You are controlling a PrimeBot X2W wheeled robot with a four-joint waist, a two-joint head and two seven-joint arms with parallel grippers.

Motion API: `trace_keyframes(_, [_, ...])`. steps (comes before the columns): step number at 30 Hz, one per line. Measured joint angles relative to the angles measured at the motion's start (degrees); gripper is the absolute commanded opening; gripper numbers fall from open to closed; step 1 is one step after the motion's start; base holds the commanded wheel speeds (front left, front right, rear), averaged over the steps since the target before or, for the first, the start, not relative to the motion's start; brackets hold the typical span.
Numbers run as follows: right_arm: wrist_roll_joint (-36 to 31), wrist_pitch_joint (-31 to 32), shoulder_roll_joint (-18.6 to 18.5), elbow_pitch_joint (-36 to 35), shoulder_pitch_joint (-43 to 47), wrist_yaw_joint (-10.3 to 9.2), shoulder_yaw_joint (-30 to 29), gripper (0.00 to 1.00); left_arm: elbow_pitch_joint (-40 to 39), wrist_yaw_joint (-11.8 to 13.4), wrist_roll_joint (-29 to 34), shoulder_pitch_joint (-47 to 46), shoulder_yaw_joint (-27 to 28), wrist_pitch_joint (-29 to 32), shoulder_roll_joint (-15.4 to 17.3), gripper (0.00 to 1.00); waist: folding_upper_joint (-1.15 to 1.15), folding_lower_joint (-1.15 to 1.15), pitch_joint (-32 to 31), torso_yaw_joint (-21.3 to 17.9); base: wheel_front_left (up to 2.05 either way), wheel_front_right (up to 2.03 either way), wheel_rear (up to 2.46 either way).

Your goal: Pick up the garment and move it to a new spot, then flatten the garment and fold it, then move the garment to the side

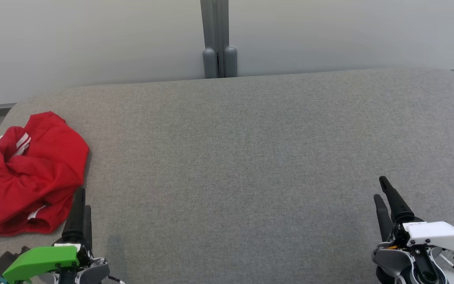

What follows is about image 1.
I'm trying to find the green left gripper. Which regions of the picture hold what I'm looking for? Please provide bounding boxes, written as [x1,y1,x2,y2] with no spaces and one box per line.
[2,189,93,283]

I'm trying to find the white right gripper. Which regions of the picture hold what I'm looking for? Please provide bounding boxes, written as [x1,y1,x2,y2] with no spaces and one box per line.
[373,176,454,252]

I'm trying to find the red white-striped shorts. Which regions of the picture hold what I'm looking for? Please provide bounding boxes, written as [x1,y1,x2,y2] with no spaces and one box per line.
[0,185,74,241]

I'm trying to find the red white basketball jersey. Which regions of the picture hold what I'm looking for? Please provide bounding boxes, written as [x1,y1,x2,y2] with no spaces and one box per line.
[0,112,90,221]

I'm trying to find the grey partition post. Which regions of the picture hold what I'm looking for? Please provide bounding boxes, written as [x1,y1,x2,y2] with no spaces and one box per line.
[200,0,238,79]

